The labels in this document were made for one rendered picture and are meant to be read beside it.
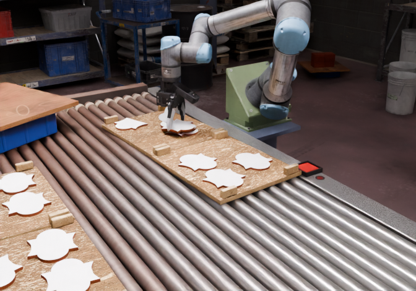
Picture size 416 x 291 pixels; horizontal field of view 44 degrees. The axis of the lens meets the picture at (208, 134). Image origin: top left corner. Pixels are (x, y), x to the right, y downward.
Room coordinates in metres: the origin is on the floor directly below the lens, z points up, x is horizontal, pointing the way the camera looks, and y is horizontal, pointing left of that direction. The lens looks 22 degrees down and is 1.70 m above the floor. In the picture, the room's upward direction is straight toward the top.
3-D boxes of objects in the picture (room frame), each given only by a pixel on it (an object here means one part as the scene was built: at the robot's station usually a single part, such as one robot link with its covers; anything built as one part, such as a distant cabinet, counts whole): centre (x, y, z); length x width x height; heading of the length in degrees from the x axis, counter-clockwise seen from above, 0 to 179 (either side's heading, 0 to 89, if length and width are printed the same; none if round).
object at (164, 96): (1.96, 0.15, 1.11); 0.09 x 0.08 x 0.12; 64
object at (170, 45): (1.95, 0.14, 1.27); 0.09 x 0.08 x 0.11; 78
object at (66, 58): (5.96, 1.69, 0.32); 0.50 x 0.41 x 0.37; 121
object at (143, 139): (1.99, 0.19, 0.93); 0.41 x 0.35 x 0.02; 37
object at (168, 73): (1.95, 0.14, 1.19); 0.08 x 0.08 x 0.05
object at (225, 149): (1.65, -0.06, 0.93); 0.41 x 0.35 x 0.02; 36
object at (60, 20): (5.97, 1.61, 0.76); 0.50 x 0.36 x 0.24; 131
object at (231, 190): (1.41, -0.06, 0.95); 0.06 x 0.02 x 0.03; 126
